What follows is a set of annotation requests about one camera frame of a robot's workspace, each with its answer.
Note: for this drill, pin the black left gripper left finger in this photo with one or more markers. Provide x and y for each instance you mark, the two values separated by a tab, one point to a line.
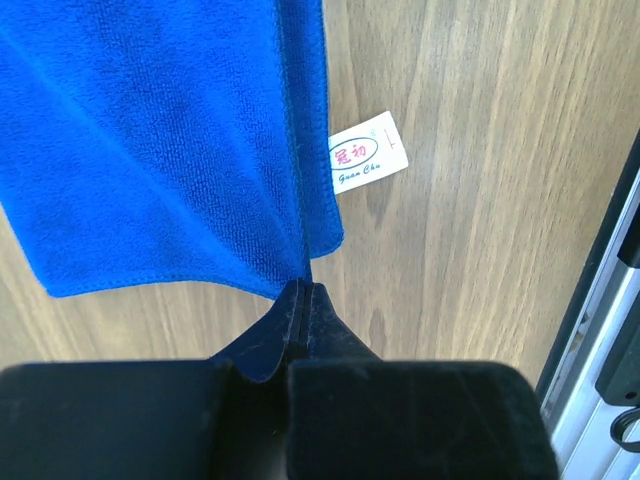
218	418

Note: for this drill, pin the aluminium table frame rail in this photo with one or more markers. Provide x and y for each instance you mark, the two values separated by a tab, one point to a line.
577	419

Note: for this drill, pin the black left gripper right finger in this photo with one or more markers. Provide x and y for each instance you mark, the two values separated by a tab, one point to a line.
355	416

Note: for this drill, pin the blue towel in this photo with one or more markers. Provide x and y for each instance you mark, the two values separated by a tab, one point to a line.
164	141

